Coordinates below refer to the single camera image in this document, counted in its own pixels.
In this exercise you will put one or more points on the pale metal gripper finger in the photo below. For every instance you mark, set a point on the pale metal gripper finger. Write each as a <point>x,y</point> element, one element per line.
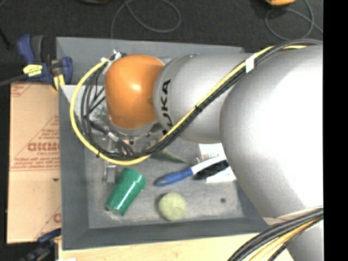
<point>112,174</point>
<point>105,174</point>

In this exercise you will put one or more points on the green plastic cup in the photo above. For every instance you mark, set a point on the green plastic cup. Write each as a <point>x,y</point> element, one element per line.
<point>125,192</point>

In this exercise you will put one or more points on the dark green pointed piece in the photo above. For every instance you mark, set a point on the dark green pointed piece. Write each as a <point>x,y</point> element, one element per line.
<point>169,155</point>

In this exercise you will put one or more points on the blue and white brush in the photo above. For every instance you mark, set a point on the blue and white brush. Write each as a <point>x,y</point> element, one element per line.
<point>176,176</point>

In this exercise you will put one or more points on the yellow-green ball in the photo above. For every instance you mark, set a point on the yellow-green ball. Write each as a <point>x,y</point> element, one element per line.
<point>173,206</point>

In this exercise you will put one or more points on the brown cardboard board red print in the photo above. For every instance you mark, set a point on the brown cardboard board red print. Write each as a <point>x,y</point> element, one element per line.
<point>32,194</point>

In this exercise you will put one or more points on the white flat packet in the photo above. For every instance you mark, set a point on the white flat packet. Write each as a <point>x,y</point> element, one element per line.
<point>210,149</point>

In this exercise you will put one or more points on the grey metal bin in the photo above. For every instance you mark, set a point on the grey metal bin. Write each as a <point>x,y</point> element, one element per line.
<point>206,200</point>

